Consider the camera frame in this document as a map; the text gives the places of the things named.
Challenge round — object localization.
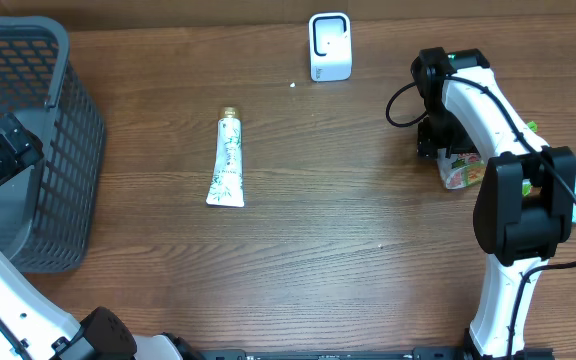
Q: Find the cup noodles container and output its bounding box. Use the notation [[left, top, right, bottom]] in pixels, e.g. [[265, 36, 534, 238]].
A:
[[437, 149, 486, 190]]

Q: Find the colourful candy bag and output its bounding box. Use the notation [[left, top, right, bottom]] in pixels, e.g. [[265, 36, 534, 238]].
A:
[[521, 119, 576, 197]]

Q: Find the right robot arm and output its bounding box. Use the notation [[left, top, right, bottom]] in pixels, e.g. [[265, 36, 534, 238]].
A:
[[411, 47, 576, 359]]

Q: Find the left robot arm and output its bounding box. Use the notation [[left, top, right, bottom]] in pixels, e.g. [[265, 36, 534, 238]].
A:
[[0, 113, 201, 360]]

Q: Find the white barcode scanner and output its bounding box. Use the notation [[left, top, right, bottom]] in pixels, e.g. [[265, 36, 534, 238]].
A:
[[308, 12, 353, 82]]

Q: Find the dark grey plastic basket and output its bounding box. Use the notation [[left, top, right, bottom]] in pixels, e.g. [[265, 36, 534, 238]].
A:
[[0, 16, 106, 273]]

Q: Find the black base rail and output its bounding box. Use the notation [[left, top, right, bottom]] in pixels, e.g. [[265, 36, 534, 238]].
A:
[[200, 347, 555, 360]]

